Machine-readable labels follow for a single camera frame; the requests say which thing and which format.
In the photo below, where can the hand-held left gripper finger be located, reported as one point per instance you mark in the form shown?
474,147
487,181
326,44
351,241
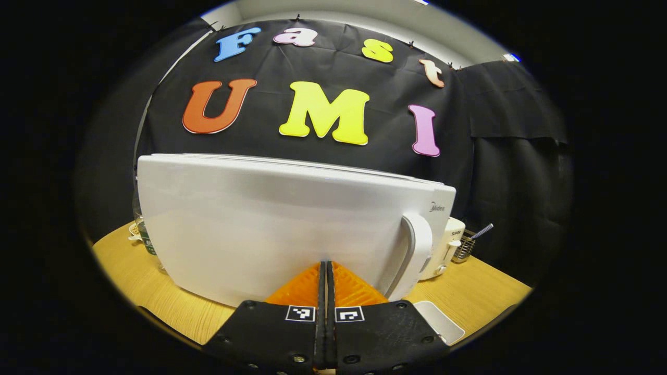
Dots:
320,344
331,344

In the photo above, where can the white microwave oven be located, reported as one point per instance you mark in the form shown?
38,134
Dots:
260,224

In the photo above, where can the white ribbed plastic tray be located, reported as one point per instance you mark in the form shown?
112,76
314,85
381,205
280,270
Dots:
440,323

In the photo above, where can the white toaster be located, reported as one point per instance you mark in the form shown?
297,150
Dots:
448,245

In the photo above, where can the grey pen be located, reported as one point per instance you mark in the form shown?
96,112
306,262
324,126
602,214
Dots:
483,230

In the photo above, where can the clear bottle with green label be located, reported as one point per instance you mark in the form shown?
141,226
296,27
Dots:
146,242

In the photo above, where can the small white bowl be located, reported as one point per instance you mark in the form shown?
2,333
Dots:
133,233

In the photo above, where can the small ceiling light panel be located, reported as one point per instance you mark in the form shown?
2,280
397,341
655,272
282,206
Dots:
511,57

